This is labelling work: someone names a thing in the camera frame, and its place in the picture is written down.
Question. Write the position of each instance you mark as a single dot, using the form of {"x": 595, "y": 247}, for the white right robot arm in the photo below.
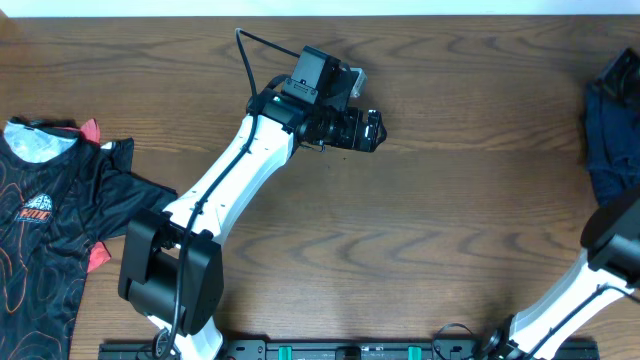
{"x": 607, "y": 267}

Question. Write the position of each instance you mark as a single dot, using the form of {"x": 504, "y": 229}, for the folded navy blue garment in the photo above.
{"x": 608, "y": 185}

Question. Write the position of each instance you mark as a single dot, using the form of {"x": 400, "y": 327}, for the dark blue denim shorts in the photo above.
{"x": 612, "y": 134}

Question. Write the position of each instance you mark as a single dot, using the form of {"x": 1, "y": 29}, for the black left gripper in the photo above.
{"x": 355, "y": 121}

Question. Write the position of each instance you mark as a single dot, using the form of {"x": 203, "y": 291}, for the black orange patterned t-shirt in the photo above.
{"x": 61, "y": 195}

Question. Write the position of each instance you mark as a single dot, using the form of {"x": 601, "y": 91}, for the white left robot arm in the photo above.
{"x": 172, "y": 271}

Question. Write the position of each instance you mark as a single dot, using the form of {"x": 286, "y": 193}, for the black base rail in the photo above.
{"x": 454, "y": 347}

